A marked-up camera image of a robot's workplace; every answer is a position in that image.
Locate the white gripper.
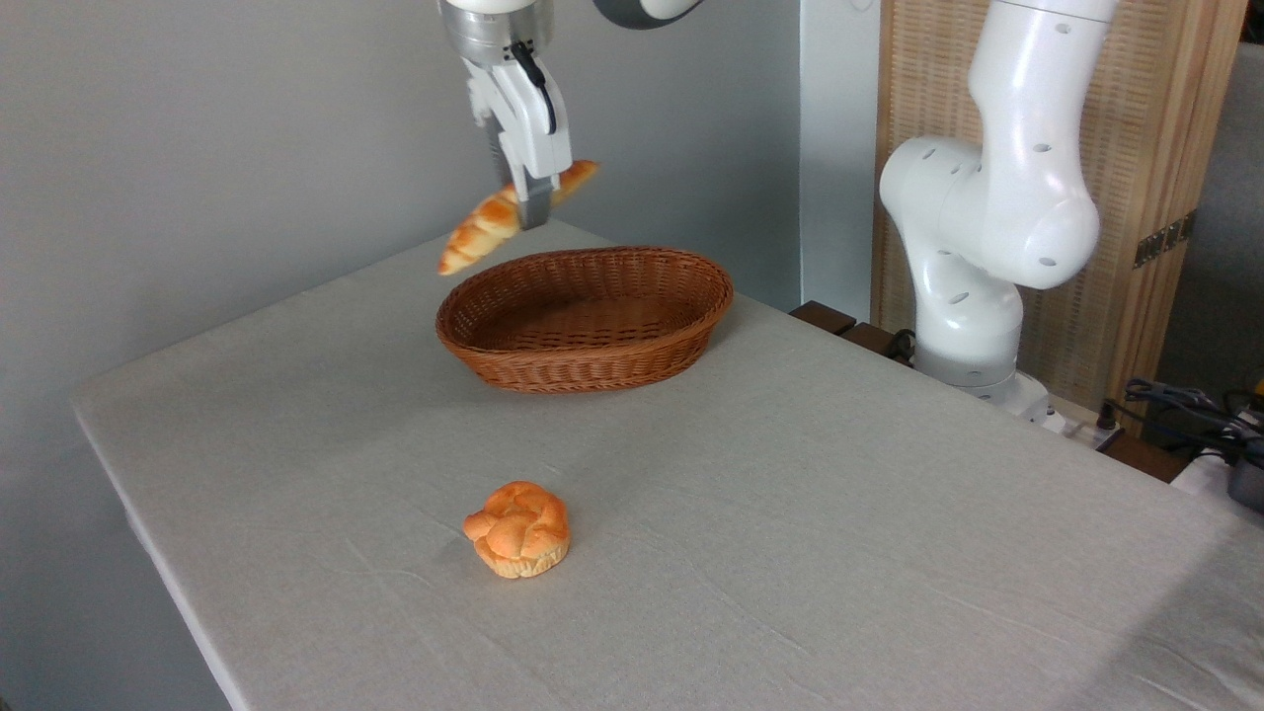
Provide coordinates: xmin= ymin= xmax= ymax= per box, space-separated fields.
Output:
xmin=464 ymin=54 xmax=575 ymax=232

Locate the long braided bread loaf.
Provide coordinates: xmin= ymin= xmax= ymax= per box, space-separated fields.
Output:
xmin=437 ymin=160 xmax=600 ymax=277

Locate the brown wicker oval basket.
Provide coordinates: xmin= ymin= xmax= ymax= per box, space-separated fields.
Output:
xmin=435 ymin=246 xmax=735 ymax=395

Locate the round knotted bread roll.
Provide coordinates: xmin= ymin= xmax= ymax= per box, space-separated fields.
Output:
xmin=463 ymin=481 xmax=572 ymax=580

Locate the silver metal wrist flange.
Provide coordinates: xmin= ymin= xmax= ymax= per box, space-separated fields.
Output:
xmin=440 ymin=5 xmax=554 ymax=68

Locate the grey linen tablecloth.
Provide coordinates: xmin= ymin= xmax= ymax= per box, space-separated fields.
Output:
xmin=69 ymin=219 xmax=1264 ymax=711

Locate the metal screen hinge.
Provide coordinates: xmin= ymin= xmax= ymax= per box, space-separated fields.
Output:
xmin=1134 ymin=209 xmax=1198 ymax=270

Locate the white plastic box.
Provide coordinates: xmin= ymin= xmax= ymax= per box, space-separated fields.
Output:
xmin=1170 ymin=449 xmax=1235 ymax=501

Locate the grey box device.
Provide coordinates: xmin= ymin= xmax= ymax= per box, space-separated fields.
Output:
xmin=1227 ymin=459 xmax=1264 ymax=513

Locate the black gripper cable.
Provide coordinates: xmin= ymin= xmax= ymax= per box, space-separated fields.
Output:
xmin=508 ymin=39 xmax=559 ymax=136

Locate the tangled black cable bundle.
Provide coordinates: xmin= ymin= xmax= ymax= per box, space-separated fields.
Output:
xmin=1098 ymin=378 xmax=1264 ymax=465

